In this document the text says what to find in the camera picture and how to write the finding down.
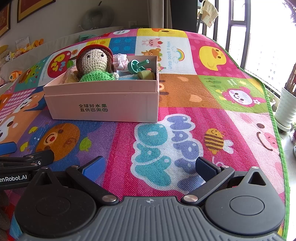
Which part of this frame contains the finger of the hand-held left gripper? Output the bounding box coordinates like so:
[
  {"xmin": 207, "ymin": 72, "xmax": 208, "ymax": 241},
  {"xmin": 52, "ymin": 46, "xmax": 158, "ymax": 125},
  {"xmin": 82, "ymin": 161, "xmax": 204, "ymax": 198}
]
[
  {"xmin": 0, "ymin": 149, "xmax": 55, "ymax": 169},
  {"xmin": 0, "ymin": 142, "xmax": 18, "ymax": 155}
]

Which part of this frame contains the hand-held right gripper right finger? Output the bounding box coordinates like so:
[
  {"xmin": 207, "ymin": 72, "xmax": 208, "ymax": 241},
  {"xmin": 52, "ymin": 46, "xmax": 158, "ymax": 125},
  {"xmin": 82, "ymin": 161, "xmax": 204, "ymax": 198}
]
[{"xmin": 181, "ymin": 156, "xmax": 269, "ymax": 205}]

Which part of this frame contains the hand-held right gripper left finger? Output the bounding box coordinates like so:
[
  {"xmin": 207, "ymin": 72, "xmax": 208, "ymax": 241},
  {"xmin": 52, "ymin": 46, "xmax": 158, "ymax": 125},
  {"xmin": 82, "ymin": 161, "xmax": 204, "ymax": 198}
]
[{"xmin": 30, "ymin": 156, "xmax": 119, "ymax": 205}]

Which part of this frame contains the pink cardboard box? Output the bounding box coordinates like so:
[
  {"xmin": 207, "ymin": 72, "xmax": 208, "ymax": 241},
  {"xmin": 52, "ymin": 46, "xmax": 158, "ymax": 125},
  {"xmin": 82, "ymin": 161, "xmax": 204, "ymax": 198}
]
[{"xmin": 43, "ymin": 55, "xmax": 160, "ymax": 123}]

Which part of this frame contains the bread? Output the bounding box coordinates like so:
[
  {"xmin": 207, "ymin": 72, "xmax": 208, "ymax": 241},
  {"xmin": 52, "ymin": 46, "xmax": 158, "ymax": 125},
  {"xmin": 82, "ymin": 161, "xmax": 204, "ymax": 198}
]
[{"xmin": 61, "ymin": 68, "xmax": 80, "ymax": 84}]

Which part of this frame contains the blue tissue pack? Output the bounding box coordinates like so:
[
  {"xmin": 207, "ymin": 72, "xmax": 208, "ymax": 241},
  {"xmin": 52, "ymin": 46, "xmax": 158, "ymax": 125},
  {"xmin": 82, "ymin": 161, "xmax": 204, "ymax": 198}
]
[{"xmin": 114, "ymin": 71, "xmax": 139, "ymax": 81}]

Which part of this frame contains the yellow toy figure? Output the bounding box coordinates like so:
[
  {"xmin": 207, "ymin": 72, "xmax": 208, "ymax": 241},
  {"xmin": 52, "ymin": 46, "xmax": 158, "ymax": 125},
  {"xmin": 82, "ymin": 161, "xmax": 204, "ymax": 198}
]
[{"xmin": 137, "ymin": 68, "xmax": 157, "ymax": 80}]

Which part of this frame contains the crochet doll with red hat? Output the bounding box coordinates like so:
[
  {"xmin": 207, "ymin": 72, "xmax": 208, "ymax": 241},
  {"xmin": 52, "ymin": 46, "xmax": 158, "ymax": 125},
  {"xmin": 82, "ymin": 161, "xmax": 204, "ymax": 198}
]
[{"xmin": 75, "ymin": 45, "xmax": 120, "ymax": 83}]

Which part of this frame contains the teal toy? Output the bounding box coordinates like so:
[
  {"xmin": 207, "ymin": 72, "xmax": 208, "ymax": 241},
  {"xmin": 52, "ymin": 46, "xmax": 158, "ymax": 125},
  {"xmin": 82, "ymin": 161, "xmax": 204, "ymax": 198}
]
[{"xmin": 127, "ymin": 59, "xmax": 151, "ymax": 75}]

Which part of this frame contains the pink white bundle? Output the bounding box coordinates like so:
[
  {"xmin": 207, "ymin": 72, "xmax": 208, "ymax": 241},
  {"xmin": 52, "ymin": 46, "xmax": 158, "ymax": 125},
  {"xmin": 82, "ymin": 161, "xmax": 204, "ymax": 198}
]
[{"xmin": 112, "ymin": 53, "xmax": 129, "ymax": 71}]

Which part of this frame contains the person's left hand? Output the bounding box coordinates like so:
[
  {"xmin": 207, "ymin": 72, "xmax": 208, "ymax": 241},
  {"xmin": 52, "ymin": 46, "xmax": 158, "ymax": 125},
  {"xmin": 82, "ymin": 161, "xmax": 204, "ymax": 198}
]
[{"xmin": 0, "ymin": 191, "xmax": 11, "ymax": 232}]

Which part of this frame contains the colourful cartoon play mat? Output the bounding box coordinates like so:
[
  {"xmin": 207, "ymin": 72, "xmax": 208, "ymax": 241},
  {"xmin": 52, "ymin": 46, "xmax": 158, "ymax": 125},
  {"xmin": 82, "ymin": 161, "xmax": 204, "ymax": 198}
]
[{"xmin": 0, "ymin": 27, "xmax": 291, "ymax": 241}]

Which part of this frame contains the orange fish plush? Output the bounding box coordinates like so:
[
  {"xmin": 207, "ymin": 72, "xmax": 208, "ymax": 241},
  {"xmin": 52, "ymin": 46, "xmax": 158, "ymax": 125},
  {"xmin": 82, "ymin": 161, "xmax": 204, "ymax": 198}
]
[{"xmin": 9, "ymin": 71, "xmax": 23, "ymax": 82}]

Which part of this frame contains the white ribbed plant pot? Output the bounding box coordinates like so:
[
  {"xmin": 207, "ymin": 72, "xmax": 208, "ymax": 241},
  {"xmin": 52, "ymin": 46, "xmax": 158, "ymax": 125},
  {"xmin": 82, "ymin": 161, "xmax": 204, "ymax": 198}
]
[{"xmin": 274, "ymin": 87, "xmax": 296, "ymax": 132}]

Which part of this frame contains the row of yellow plush toys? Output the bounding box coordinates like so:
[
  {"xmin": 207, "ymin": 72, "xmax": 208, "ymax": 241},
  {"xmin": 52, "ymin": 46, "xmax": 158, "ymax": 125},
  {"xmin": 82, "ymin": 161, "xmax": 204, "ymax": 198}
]
[{"xmin": 16, "ymin": 38, "xmax": 44, "ymax": 53}]

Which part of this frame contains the white paper card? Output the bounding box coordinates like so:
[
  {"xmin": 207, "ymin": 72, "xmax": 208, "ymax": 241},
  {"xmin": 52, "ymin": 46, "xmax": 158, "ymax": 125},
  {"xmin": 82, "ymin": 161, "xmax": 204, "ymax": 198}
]
[{"xmin": 15, "ymin": 36, "xmax": 30, "ymax": 48}]

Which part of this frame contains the beige sofa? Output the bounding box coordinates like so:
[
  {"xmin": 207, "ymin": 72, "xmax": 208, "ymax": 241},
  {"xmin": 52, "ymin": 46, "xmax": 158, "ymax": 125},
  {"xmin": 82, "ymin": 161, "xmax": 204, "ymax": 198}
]
[{"xmin": 0, "ymin": 25, "xmax": 130, "ymax": 88}]

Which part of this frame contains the green cloth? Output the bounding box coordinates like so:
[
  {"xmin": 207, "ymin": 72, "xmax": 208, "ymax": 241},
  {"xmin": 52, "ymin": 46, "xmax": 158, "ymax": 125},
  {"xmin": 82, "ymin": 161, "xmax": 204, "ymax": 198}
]
[{"xmin": 79, "ymin": 31, "xmax": 102, "ymax": 42}]

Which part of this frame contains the grey neck pillow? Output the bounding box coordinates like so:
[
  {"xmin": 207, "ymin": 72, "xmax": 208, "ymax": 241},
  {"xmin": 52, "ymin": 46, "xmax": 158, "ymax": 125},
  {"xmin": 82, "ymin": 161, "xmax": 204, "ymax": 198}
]
[{"xmin": 80, "ymin": 6, "xmax": 115, "ymax": 30}]

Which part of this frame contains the hanging pale yellow towel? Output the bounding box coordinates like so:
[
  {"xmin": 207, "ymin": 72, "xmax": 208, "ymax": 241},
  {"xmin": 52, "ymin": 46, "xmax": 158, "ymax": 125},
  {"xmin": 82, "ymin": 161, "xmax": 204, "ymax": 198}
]
[{"xmin": 200, "ymin": 0, "xmax": 219, "ymax": 28}]

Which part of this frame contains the beige curtain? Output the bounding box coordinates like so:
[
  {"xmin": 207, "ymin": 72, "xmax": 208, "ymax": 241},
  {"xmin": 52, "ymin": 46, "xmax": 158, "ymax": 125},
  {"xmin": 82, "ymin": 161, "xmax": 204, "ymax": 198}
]
[{"xmin": 148, "ymin": 0, "xmax": 199, "ymax": 32}]

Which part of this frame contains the framed wall picture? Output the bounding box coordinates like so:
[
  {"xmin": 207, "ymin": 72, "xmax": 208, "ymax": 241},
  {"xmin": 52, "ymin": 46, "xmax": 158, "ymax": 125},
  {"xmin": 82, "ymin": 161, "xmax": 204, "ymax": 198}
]
[
  {"xmin": 17, "ymin": 0, "xmax": 56, "ymax": 23},
  {"xmin": 0, "ymin": 2, "xmax": 11, "ymax": 37}
]

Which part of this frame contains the dark window frame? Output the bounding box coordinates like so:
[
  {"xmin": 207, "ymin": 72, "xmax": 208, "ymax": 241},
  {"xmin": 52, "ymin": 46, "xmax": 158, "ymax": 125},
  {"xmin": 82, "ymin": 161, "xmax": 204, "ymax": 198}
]
[{"xmin": 213, "ymin": 0, "xmax": 253, "ymax": 68}]

